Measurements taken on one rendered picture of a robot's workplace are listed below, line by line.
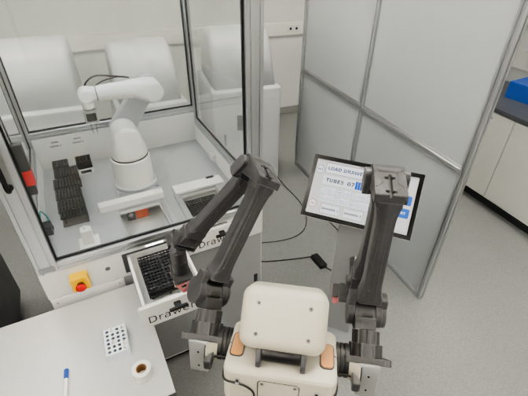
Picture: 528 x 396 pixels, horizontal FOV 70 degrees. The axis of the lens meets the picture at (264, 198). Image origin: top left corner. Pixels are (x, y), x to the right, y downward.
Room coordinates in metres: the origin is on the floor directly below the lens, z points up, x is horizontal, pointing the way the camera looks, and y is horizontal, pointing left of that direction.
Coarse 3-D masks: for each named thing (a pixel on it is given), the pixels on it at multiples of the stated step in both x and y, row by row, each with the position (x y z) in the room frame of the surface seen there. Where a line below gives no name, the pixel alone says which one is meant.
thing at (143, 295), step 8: (152, 248) 1.28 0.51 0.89; (160, 248) 1.29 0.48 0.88; (128, 256) 1.23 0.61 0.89; (136, 256) 1.24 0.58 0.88; (128, 264) 1.20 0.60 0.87; (136, 264) 1.24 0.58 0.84; (192, 264) 1.18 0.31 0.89; (136, 272) 1.19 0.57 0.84; (192, 272) 1.16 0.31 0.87; (136, 280) 1.08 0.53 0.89; (136, 288) 1.06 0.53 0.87; (144, 288) 1.09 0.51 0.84; (184, 288) 1.09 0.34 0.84; (144, 296) 1.05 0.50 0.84; (160, 296) 1.05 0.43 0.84; (144, 304) 0.96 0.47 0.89
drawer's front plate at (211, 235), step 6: (216, 228) 1.39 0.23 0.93; (222, 228) 1.40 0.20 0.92; (228, 228) 1.42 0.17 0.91; (210, 234) 1.37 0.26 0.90; (216, 234) 1.39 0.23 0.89; (204, 240) 1.36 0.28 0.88; (210, 240) 1.37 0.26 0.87; (216, 240) 1.39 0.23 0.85; (198, 246) 1.34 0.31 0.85; (204, 246) 1.36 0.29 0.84; (210, 246) 1.37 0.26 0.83
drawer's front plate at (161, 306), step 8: (176, 296) 0.97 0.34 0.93; (184, 296) 0.98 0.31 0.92; (152, 304) 0.94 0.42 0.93; (160, 304) 0.94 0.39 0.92; (168, 304) 0.95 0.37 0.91; (192, 304) 1.00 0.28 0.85; (144, 312) 0.91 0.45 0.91; (152, 312) 0.92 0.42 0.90; (160, 312) 0.94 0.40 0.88; (176, 312) 0.96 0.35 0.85; (184, 312) 0.98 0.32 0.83; (144, 320) 0.91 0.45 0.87; (152, 320) 0.92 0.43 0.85; (160, 320) 0.93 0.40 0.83; (144, 328) 0.90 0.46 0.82
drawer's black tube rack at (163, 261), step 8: (144, 256) 1.22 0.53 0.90; (152, 256) 1.22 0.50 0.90; (160, 256) 1.22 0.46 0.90; (168, 256) 1.22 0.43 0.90; (144, 264) 1.17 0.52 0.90; (152, 264) 1.17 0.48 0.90; (160, 264) 1.17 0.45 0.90; (144, 272) 1.13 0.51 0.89; (152, 272) 1.13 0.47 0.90; (160, 272) 1.13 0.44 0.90; (168, 272) 1.13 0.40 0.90; (144, 280) 1.10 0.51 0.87; (152, 280) 1.08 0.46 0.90; (160, 280) 1.11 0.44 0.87; (168, 280) 1.08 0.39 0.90; (168, 288) 1.07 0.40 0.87; (176, 288) 1.07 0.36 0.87; (152, 296) 1.02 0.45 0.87
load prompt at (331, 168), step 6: (330, 168) 1.58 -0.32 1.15; (336, 168) 1.58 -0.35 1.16; (342, 168) 1.57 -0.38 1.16; (348, 168) 1.56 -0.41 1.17; (354, 168) 1.56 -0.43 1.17; (336, 174) 1.56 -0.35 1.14; (342, 174) 1.55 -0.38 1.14; (348, 174) 1.54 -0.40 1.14; (354, 174) 1.54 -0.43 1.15; (360, 174) 1.53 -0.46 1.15
